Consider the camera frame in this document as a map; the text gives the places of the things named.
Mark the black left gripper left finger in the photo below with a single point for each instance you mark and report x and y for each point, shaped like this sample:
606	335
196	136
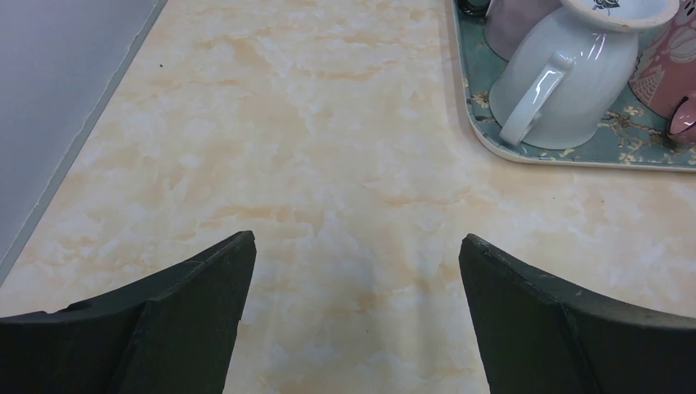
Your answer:
173	331

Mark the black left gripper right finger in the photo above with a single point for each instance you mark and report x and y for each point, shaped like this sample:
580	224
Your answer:
539	333

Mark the white ceramic mug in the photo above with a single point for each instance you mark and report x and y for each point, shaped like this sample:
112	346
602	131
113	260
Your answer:
570	68

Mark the pink patterned mug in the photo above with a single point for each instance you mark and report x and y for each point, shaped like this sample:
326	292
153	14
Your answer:
664	78

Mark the mauve purple mug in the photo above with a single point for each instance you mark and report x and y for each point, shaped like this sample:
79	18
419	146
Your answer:
509	21

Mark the teal floral serving tray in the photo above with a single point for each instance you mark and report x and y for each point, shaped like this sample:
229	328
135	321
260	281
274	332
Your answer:
629	134

